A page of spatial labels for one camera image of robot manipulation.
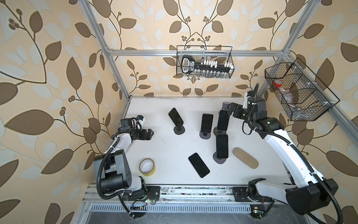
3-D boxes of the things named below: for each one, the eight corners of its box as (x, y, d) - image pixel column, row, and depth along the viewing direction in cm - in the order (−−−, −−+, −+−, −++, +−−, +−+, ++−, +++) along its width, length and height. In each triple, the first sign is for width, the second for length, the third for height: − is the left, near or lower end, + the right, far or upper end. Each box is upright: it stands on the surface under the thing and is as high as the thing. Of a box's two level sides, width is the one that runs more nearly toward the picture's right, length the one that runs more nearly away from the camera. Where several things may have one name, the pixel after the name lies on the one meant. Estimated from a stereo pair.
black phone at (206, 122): (200, 135, 99) (203, 121, 85) (200, 128, 102) (202, 114, 89) (210, 135, 99) (214, 121, 85) (209, 128, 102) (212, 114, 89)
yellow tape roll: (139, 176, 83) (137, 174, 79) (142, 161, 89) (140, 158, 85) (154, 176, 83) (153, 174, 79) (156, 161, 89) (155, 158, 85)
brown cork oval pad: (230, 153, 90) (231, 152, 88) (234, 148, 93) (235, 146, 91) (254, 170, 83) (256, 169, 81) (258, 163, 86) (259, 162, 84)
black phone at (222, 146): (215, 160, 87) (219, 151, 76) (212, 145, 94) (216, 134, 83) (225, 160, 87) (231, 151, 76) (222, 145, 94) (227, 134, 83)
